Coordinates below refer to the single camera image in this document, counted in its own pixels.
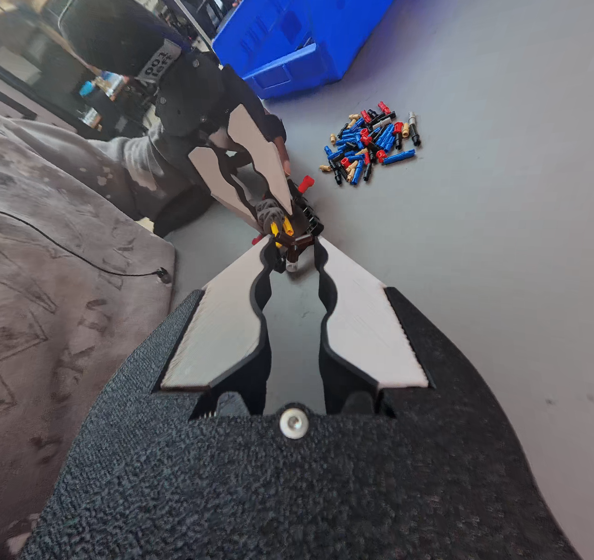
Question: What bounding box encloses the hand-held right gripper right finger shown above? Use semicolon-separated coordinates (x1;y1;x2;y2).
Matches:
315;236;430;416

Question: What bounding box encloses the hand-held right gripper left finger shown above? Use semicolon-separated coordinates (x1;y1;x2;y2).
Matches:
159;236;274;416

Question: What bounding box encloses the black mesh office chair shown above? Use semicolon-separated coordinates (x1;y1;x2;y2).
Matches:
58;0;186;78

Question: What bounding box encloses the person's left hand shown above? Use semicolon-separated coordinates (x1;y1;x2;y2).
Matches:
274;138;293;178

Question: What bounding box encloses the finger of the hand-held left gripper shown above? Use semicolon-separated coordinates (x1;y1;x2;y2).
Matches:
187;144;265;235
226;104;294;216

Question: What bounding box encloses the person's left forearm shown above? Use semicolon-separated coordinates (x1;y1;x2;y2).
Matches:
86;121;228;219

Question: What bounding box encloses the black hoodie drawstring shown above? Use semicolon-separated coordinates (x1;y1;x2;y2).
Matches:
0;209;171;284

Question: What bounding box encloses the toy brick engine assembly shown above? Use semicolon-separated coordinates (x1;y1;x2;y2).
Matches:
253;175;325;273

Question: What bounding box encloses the pile of toy connector pins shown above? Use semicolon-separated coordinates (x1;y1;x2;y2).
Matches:
319;101;423;186

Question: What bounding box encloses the blue plastic bin white label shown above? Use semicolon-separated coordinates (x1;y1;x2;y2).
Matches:
299;0;418;83

